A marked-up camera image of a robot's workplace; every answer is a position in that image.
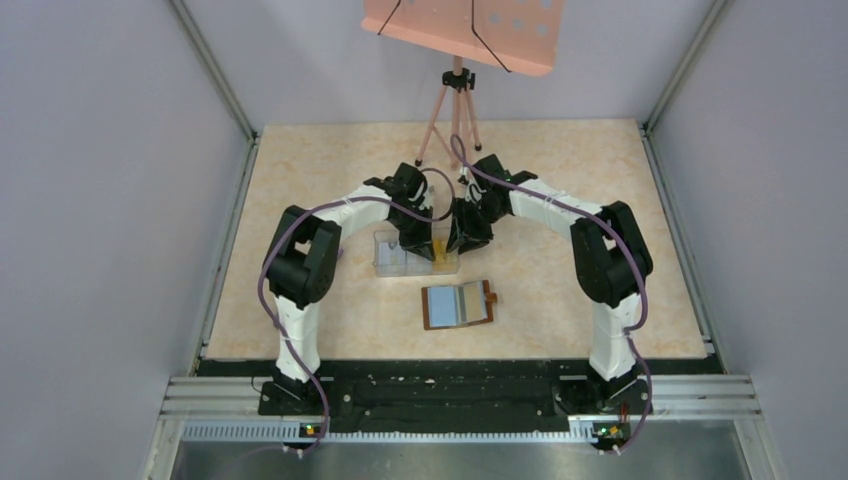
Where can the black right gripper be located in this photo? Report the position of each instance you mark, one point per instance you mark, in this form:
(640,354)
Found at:
(464,235)

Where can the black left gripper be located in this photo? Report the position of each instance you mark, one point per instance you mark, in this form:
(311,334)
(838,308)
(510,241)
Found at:
(420,242)

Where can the brown leather card holder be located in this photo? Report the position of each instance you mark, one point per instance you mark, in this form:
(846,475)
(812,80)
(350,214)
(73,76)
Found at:
(440,309)

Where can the gold VIP card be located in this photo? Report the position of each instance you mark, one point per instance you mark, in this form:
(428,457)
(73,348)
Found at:
(472,302)

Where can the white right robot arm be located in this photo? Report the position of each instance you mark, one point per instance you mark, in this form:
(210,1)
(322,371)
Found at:
(611,258)

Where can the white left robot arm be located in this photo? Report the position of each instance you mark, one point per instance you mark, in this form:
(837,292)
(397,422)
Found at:
(300,264)

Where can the clear plastic card box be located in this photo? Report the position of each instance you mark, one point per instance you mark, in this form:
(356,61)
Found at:
(411,265)

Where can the silver VIP card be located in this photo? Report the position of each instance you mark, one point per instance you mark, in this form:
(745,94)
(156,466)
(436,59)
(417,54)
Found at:
(388,253)

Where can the pink music stand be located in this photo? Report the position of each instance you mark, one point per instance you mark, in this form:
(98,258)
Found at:
(519,37)

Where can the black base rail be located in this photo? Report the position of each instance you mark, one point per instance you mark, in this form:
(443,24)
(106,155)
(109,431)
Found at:
(457,396)

